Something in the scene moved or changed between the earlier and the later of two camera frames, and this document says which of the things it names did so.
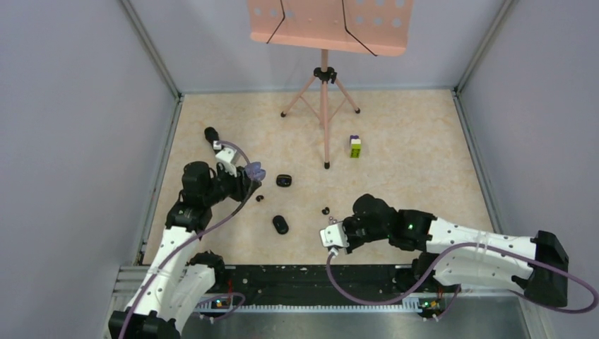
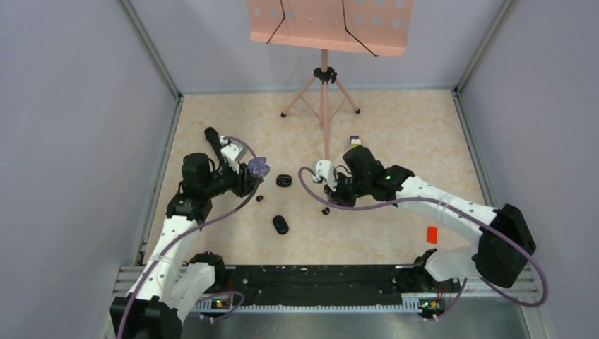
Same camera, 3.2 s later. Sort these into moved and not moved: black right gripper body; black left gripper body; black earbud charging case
Moved: black right gripper body
Not moved: black left gripper body; black earbud charging case
